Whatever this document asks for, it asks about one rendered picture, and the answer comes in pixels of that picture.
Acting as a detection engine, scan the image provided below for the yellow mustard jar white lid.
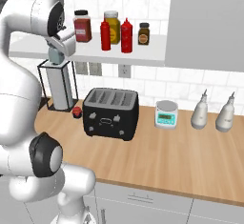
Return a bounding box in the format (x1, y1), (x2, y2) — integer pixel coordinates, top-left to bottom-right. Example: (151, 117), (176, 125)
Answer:
(103, 10), (122, 46)

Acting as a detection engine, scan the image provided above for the grey drawer front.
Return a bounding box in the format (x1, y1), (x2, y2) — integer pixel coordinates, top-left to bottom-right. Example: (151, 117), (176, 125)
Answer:
(90, 181), (195, 216)
(187, 198), (244, 224)

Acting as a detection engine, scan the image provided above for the black four-slot toaster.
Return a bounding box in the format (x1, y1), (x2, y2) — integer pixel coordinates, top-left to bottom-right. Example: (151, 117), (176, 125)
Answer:
(82, 87), (140, 142)

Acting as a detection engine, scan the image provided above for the red squeeze bottle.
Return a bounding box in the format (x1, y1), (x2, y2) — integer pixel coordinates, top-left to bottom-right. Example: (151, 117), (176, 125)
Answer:
(120, 17), (134, 54)
(99, 17), (112, 51)

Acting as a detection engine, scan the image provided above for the grey cupboard door handle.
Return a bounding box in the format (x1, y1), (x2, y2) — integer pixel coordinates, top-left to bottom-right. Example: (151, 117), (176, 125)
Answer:
(100, 206), (107, 224)

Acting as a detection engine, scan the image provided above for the white teal kitchen scale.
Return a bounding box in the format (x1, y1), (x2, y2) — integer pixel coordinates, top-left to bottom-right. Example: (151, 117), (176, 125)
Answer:
(154, 99), (179, 131)

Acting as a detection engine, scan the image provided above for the white paper towel roll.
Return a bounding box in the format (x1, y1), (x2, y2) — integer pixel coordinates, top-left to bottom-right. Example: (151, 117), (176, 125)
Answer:
(45, 64), (74, 111)

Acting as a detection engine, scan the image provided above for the small brown jar black lid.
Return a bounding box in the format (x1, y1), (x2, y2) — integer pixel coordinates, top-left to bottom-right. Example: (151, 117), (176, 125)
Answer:
(137, 22), (152, 47)

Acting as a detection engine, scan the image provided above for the small red shaker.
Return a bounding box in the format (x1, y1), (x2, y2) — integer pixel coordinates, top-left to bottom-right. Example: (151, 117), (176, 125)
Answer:
(71, 106), (83, 119)

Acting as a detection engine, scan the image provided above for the white wall outlet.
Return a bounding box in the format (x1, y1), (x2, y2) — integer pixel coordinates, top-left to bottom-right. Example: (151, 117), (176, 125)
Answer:
(117, 63), (132, 79)

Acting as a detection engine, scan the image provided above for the white cabinet shelf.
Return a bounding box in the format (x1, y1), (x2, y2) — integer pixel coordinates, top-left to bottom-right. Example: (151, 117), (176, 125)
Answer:
(8, 31), (169, 68)

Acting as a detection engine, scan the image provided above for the grey drawer handle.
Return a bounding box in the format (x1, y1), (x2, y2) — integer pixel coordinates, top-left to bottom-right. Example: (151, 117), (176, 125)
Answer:
(126, 193), (154, 204)

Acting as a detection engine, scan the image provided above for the red spice jar black lid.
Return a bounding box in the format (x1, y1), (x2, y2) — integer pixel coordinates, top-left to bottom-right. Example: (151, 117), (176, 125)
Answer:
(72, 10), (93, 44)

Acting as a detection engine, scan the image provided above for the grey cabinet door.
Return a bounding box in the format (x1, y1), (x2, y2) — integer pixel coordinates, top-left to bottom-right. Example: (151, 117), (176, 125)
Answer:
(164, 0), (244, 73)

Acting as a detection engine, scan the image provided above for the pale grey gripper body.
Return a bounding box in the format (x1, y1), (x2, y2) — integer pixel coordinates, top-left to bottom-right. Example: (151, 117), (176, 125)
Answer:
(48, 45), (67, 66)

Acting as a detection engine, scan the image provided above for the grey cupboard door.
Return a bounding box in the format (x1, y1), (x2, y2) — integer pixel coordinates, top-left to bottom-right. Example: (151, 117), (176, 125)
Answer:
(83, 195), (193, 224)

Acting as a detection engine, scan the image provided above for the grey wall switch plate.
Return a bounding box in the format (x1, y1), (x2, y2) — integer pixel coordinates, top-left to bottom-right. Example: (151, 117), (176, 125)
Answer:
(74, 61), (89, 76)
(88, 62), (103, 77)

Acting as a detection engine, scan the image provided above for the black wire paper towel holder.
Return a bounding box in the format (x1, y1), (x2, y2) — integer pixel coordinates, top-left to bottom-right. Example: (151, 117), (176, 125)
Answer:
(36, 58), (79, 113)

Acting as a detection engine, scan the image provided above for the white condiment bottle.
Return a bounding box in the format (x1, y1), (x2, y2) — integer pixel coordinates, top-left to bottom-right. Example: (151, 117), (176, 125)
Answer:
(214, 91), (236, 133)
(190, 89), (210, 131)

